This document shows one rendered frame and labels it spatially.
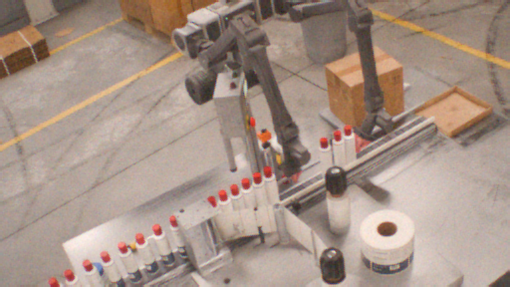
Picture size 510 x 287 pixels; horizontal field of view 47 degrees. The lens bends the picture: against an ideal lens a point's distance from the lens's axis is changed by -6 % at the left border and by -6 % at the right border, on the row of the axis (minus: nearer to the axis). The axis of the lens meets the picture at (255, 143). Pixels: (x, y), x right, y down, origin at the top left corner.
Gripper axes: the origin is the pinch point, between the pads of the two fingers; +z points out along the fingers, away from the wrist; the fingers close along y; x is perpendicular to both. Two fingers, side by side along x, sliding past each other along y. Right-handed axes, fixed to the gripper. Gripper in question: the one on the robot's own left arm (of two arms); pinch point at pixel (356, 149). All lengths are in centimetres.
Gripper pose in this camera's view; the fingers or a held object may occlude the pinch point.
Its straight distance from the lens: 275.5
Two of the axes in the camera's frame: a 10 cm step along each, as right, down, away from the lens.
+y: 5.0, 4.5, -7.4
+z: -4.1, 8.8, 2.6
